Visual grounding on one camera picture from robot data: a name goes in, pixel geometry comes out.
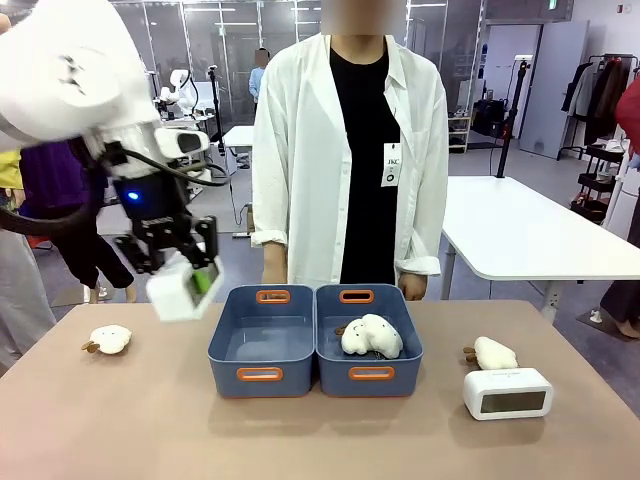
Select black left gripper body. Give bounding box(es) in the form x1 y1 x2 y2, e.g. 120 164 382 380
112 171 201 252

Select white digital clock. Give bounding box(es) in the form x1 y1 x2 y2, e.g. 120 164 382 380
462 367 555 422
145 251 225 323

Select white cloud plush toy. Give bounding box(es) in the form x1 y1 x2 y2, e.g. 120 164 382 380
81 324 133 357
333 313 405 361
462 336 519 372

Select person's right forearm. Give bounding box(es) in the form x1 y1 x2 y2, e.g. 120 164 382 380
262 242 289 286

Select person's left hand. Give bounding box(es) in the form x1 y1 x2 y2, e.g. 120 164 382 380
397 272 428 303

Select mannequin purple shirt black trousers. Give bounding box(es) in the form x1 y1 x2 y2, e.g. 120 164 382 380
18 142 137 305

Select white background workbench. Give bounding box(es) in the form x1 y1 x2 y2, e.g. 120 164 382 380
221 124 256 236

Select black background tripod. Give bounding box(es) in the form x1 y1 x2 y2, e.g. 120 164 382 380
206 64 227 157

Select mannequin yellow top grey trousers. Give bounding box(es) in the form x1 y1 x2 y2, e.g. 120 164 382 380
0 148 57 375

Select person in white shirt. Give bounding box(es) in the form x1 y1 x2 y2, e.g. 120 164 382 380
249 0 450 302

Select background person blue shirt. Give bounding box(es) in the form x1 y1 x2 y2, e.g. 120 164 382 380
248 47 272 115

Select white name badge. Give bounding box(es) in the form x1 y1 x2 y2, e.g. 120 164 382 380
380 141 403 189

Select wooden shoe rack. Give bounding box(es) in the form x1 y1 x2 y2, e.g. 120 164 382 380
446 114 472 155

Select black suitcase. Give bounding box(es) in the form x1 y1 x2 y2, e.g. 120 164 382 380
471 98 512 140

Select white background table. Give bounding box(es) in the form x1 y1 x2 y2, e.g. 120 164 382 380
439 175 640 324

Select black light stand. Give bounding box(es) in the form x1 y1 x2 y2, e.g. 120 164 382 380
494 57 532 180

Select black rolling cart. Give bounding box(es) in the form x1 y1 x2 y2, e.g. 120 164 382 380
570 141 627 225

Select clothes rack with coats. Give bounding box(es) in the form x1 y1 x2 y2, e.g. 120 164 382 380
557 53 640 162

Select red garment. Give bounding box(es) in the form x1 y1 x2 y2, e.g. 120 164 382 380
614 76 640 157

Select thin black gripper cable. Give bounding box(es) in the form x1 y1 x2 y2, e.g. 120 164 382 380
105 143 232 188

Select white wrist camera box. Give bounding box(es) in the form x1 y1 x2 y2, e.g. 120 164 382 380
153 127 211 158

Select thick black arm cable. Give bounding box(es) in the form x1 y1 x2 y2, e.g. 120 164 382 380
0 199 99 237

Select blue basket orange handles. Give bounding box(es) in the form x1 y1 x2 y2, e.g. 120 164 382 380
314 283 425 399
207 284 317 400

